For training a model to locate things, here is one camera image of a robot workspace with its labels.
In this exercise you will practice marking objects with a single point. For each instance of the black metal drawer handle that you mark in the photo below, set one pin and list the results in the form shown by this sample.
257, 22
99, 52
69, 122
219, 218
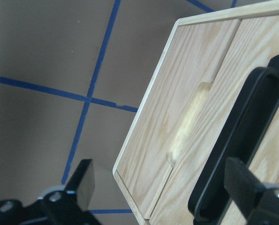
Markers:
240, 137

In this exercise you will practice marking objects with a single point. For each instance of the light wooden drawer cabinet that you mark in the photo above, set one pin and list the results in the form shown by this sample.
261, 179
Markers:
264, 9

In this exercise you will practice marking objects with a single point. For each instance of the wooden drawer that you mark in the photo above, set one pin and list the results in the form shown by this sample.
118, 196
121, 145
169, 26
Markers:
254, 44
193, 57

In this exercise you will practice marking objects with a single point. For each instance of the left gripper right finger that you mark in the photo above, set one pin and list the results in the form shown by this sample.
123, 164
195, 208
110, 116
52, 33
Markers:
257, 201

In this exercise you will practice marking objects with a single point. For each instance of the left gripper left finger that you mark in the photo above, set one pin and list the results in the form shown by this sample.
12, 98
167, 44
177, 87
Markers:
68, 204

